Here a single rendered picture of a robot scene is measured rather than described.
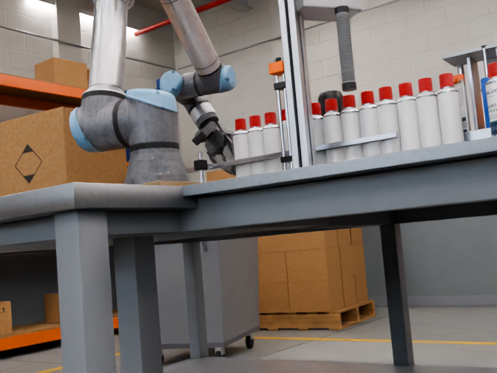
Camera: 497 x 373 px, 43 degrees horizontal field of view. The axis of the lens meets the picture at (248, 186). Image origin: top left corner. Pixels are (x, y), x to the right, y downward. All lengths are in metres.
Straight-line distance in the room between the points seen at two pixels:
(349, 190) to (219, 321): 2.94
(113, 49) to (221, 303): 2.49
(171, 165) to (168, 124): 0.10
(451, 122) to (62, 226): 0.95
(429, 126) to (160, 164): 0.65
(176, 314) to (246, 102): 3.91
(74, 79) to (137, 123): 4.61
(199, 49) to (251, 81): 5.65
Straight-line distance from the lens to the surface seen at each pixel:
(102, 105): 1.56
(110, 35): 1.65
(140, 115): 1.48
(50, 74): 6.01
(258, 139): 1.83
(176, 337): 4.05
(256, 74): 7.42
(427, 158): 0.94
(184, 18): 1.76
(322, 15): 1.71
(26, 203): 1.10
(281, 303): 5.32
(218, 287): 3.88
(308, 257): 5.17
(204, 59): 1.82
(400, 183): 1.00
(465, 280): 6.21
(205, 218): 1.18
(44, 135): 1.81
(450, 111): 1.60
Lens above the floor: 0.71
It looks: 5 degrees up
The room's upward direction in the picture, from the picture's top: 5 degrees counter-clockwise
